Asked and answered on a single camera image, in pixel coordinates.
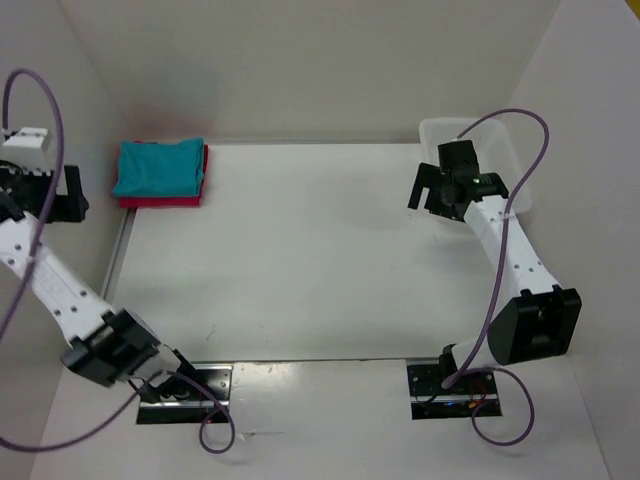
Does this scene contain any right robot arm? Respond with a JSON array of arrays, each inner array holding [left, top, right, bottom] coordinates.
[[408, 163, 582, 393]]

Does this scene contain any white plastic basket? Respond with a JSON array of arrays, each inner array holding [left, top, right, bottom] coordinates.
[[418, 117, 523, 210]]

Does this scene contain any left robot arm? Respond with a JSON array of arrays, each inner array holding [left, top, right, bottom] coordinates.
[[1, 161, 200, 403]]

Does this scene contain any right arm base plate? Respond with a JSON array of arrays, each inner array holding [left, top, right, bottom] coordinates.
[[406, 359, 502, 420]]

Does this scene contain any pink t-shirt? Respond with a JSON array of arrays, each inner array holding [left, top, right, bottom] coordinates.
[[117, 144, 210, 211]]

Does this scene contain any teal t-shirt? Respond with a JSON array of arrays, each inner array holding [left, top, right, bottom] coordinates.
[[110, 138, 206, 198]]

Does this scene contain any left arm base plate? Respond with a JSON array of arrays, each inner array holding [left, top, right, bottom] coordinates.
[[136, 362, 233, 425]]

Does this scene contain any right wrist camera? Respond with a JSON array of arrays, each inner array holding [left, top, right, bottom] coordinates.
[[437, 140, 479, 176]]

